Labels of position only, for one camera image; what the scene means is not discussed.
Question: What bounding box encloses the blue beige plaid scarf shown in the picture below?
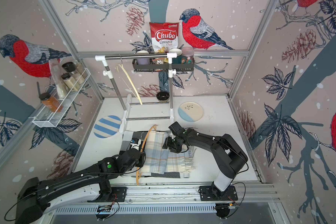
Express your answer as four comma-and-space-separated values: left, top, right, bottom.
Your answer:
139, 131, 196, 179

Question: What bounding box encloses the black grey checked scarf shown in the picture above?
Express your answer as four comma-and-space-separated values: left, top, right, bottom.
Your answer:
119, 130, 191, 179

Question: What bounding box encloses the orange wooden hanger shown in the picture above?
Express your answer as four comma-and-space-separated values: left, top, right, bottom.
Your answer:
135, 125, 157, 186

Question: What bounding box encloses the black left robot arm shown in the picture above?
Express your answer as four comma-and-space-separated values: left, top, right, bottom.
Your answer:
14, 148, 146, 224

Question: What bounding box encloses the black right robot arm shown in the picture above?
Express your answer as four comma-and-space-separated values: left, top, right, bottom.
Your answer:
162, 122, 248, 194

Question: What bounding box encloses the cream and blue plate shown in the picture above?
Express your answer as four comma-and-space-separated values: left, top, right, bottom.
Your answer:
178, 101, 204, 122

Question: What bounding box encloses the blue cream striped round mat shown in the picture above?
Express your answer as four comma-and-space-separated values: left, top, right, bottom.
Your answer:
93, 115, 122, 139

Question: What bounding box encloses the dark round bowl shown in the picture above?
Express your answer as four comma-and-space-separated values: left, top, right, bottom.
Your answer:
156, 91, 170, 103

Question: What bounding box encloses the pink lid jar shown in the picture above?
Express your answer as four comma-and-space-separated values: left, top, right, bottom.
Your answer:
181, 47, 194, 63

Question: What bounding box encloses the white and steel clothes rack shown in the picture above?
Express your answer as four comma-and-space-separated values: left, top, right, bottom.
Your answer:
94, 51, 178, 134

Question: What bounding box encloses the purple cup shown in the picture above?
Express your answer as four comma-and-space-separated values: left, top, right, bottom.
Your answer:
136, 50, 150, 65

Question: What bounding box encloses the black lid spice jar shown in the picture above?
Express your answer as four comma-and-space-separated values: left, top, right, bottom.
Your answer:
62, 62, 85, 85
61, 73, 80, 91

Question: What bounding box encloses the clear plastic bag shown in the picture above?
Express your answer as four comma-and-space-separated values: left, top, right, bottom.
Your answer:
49, 59, 69, 100

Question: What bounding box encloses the orange spice jar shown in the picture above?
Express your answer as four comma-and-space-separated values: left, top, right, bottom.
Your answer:
39, 92, 63, 113

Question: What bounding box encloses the red Chuba chips bag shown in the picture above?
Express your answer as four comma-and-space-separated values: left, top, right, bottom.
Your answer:
149, 22, 179, 53

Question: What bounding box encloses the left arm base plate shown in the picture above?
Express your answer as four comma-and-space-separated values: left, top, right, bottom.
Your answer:
94, 187, 128, 203

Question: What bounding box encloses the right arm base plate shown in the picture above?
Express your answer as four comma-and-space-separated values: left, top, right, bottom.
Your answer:
198, 185, 238, 201

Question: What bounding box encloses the black wall basket shelf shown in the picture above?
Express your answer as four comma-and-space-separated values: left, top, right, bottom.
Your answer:
132, 59, 195, 72

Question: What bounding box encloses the white wire wall rack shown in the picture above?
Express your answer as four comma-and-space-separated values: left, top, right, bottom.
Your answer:
32, 68, 91, 128

